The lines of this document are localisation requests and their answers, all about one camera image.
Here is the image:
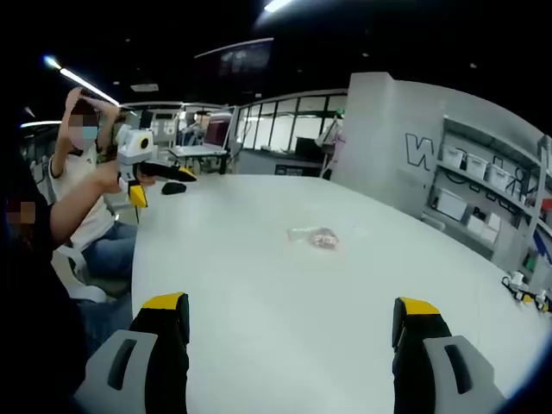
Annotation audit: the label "person's left hand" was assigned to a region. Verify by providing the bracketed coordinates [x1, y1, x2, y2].
[97, 170, 124, 193]

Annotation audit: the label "white plastic chair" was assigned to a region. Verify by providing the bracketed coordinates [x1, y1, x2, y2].
[51, 244, 131, 304]

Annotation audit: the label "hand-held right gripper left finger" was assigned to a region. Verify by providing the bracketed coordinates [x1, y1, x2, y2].
[72, 292, 191, 414]

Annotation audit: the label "clear resealable bag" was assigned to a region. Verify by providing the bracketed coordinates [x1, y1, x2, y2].
[286, 224, 346, 256]

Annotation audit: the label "glass partition windows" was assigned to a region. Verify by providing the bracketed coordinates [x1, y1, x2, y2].
[235, 92, 348, 151]

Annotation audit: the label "large white storage box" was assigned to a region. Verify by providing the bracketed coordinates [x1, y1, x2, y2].
[432, 187, 469, 222]

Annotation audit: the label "white background table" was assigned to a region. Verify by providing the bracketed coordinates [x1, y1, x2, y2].
[166, 145, 229, 174]

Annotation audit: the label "person's dark clothing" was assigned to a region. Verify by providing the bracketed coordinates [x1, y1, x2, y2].
[0, 141, 90, 414]

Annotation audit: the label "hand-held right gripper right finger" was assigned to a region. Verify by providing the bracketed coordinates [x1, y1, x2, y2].
[391, 296, 508, 414]

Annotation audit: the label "white and yellow device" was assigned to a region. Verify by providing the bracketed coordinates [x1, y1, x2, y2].
[501, 270, 552, 312]

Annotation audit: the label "grey shelving unit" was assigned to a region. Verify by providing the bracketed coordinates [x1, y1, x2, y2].
[420, 114, 552, 285]

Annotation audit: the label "long ceiling light strip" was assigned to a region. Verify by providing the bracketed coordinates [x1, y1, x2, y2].
[41, 54, 121, 107]

